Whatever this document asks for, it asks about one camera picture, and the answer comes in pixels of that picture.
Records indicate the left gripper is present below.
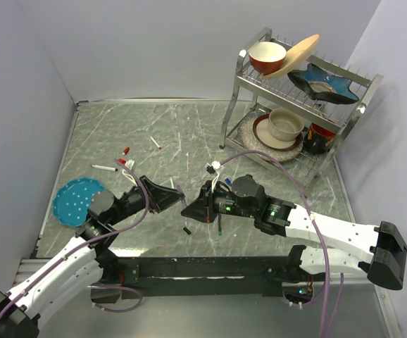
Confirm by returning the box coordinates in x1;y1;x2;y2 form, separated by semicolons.
107;175;184;225

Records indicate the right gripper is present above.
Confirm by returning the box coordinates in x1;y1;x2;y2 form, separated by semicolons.
181;180;256;223

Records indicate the purple highlighter pen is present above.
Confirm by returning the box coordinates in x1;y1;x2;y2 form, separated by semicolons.
176;184;187;208

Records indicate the green gel pen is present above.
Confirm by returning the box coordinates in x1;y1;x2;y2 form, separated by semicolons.
218;214;223;236

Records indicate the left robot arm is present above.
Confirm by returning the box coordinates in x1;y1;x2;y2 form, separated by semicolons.
0;176;184;337

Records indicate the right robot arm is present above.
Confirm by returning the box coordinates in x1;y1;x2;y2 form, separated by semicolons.
181;175;407;291

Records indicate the black pen cap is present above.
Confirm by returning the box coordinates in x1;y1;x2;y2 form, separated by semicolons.
183;227;192;235

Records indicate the white black-tip marker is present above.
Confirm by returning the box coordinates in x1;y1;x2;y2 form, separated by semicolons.
90;165;118;172

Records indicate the white red-tip marker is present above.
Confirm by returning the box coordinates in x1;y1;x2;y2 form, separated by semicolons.
149;135;162;150

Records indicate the silver glitter plate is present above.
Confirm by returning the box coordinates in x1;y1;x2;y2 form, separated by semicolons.
235;113;303;163

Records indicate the blue polka dot plate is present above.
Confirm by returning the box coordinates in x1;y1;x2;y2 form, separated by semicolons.
52;177;105;228

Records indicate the red brown plate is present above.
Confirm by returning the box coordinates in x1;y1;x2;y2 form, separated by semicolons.
253;114;303;151

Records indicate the beige ceramic bowl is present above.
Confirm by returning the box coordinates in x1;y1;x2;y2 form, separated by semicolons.
268;108;305;141

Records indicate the black red patterned cup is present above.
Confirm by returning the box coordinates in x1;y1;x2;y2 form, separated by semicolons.
303;123;337;155

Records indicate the steel dish rack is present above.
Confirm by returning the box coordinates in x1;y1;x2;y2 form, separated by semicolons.
220;27;384;194

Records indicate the red white bowl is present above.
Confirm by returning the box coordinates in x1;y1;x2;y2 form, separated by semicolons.
248;42;287;75

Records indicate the blue star-shaped dish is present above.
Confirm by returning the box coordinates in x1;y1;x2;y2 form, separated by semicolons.
287;63;359;105

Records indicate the beige wooden plate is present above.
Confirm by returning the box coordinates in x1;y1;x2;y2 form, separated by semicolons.
262;34;320;79

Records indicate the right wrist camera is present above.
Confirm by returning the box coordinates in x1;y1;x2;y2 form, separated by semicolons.
206;161;223;191

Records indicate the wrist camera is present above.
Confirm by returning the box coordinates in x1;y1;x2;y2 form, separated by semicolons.
114;158;137;185
206;161;223;191

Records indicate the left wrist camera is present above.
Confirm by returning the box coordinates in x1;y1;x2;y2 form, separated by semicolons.
114;158;137;185

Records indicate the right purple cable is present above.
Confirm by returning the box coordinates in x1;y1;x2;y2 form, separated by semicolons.
220;150;345;338

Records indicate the purple cable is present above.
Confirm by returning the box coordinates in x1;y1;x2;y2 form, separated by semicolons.
0;165;151;338
220;150;345;338

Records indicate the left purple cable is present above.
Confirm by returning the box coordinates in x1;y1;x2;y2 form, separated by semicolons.
0;165;151;338

